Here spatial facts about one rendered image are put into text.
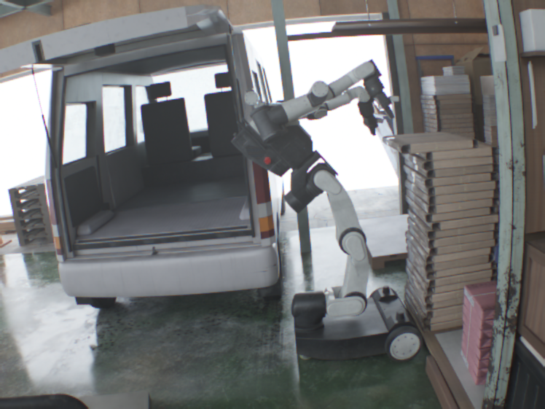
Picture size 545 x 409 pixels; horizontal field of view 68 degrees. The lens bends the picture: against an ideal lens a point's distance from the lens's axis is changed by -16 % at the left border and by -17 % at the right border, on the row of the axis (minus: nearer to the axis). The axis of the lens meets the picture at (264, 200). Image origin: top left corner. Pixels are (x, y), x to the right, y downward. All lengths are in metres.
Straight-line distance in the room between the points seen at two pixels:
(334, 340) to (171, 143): 2.89
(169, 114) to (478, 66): 3.02
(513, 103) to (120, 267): 2.34
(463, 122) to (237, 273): 2.51
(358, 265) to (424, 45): 2.96
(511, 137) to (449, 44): 3.58
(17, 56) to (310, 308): 1.84
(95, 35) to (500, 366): 1.85
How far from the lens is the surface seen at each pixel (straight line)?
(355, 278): 2.45
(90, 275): 3.01
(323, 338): 2.42
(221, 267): 2.74
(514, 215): 1.47
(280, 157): 2.20
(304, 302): 2.46
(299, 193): 2.27
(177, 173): 4.66
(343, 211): 2.33
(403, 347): 2.44
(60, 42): 1.78
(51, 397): 1.19
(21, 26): 5.59
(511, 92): 1.42
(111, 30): 1.70
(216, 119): 4.56
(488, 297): 2.09
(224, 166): 4.57
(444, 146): 2.26
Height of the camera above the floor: 1.37
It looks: 12 degrees down
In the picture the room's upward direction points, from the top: 7 degrees counter-clockwise
